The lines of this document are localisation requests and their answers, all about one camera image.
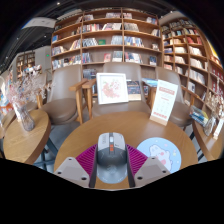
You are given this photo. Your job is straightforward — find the curved wooden bookshelf with books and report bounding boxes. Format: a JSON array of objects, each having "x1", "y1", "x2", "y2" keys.
[{"x1": 159, "y1": 18, "x2": 224, "y2": 114}]

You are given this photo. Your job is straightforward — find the beige armchair with wooden arms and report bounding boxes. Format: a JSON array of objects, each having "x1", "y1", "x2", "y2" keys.
[
  {"x1": 82, "y1": 62, "x2": 153, "y2": 119},
  {"x1": 36, "y1": 64, "x2": 88, "y2": 126},
  {"x1": 151, "y1": 66, "x2": 194, "y2": 129}
]

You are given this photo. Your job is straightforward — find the white framed floral picture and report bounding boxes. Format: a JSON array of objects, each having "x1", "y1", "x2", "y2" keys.
[{"x1": 96, "y1": 72, "x2": 130, "y2": 106}]

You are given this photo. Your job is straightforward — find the small white and red sign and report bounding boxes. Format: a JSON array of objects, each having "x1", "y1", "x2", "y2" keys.
[
  {"x1": 213, "y1": 118, "x2": 224, "y2": 141},
  {"x1": 12, "y1": 101, "x2": 22, "y2": 123}
]

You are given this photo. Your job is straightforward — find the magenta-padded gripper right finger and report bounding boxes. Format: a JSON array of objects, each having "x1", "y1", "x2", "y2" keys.
[{"x1": 125, "y1": 144, "x2": 171, "y2": 188}]

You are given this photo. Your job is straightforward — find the dark book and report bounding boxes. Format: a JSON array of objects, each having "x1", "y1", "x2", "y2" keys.
[{"x1": 126, "y1": 79, "x2": 142, "y2": 102}]

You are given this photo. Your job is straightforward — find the wide wooden bookshelf with books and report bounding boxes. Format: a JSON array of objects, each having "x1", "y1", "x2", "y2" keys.
[{"x1": 49, "y1": 8, "x2": 164, "y2": 78}]

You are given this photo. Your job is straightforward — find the round wooden side table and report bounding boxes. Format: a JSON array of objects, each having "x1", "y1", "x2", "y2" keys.
[
  {"x1": 192, "y1": 118, "x2": 224, "y2": 162},
  {"x1": 2, "y1": 109, "x2": 53, "y2": 165}
]

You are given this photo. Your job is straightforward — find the round light blue mouse pad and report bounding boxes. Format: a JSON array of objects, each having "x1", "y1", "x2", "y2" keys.
[{"x1": 136, "y1": 137, "x2": 182, "y2": 174}]

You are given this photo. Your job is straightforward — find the stack of books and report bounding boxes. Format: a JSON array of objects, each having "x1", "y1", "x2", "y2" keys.
[{"x1": 189, "y1": 105, "x2": 209, "y2": 127}]

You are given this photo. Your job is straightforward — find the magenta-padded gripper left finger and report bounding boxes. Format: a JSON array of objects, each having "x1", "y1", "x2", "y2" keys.
[{"x1": 53, "y1": 144, "x2": 98, "y2": 189}]

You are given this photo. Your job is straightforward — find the glass vase with pink flowers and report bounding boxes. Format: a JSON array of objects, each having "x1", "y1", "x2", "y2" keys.
[{"x1": 6, "y1": 68, "x2": 51, "y2": 132}]

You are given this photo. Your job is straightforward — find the grey computer mouse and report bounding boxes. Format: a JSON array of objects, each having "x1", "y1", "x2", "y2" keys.
[{"x1": 96, "y1": 132, "x2": 128, "y2": 185}]

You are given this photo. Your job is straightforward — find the white and red table sign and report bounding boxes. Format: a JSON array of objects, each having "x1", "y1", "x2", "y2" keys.
[{"x1": 149, "y1": 79, "x2": 179, "y2": 127}]

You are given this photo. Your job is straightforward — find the small distant wooden bookshelf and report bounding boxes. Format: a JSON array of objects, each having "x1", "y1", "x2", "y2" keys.
[{"x1": 15, "y1": 51, "x2": 36, "y2": 79}]

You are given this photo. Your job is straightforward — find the white hanging ceiling panel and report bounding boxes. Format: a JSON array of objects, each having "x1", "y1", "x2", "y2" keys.
[{"x1": 22, "y1": 17, "x2": 57, "y2": 30}]

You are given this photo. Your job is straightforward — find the glass vase with dried flowers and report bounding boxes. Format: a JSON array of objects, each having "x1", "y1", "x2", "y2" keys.
[{"x1": 203, "y1": 91, "x2": 224, "y2": 137}]

